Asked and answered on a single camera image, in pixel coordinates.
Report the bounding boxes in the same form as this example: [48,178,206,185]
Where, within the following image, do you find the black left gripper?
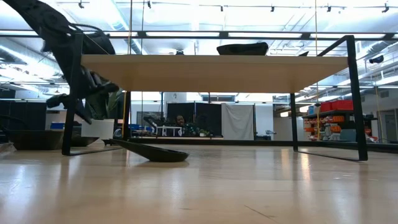
[46,65,121,125]

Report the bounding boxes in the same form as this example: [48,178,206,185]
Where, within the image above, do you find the black leaf shaped plate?
[70,136,100,148]

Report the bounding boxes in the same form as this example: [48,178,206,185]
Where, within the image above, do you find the black wavy square bowl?
[8,129,65,151]
[219,46,267,56]
[216,42,269,48]

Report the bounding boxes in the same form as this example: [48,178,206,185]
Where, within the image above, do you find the small black square plate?
[101,138,121,147]

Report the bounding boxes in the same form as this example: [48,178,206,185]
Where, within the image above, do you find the snake plant in white pot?
[81,90,124,141]

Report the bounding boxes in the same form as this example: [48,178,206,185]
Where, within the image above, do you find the person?
[174,114,187,137]

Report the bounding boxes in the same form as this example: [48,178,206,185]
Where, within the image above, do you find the black partition panel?
[167,102,223,138]

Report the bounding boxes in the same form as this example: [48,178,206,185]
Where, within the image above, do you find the wooden riser shelf black legs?
[61,32,369,162]

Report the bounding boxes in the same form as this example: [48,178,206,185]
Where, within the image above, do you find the white hanging sheet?
[221,103,256,141]

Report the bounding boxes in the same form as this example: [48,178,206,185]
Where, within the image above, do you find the shelving cart with storage bins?
[302,99,358,142]

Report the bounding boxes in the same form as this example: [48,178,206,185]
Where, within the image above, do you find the yellow cable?
[123,91,127,139]

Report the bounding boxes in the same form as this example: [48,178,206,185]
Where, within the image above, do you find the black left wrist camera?
[82,29,116,55]

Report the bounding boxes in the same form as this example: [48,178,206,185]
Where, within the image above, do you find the white frame stand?
[156,126,183,137]

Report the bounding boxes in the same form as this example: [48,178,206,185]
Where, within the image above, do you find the black aluminium rig frame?
[130,138,398,154]

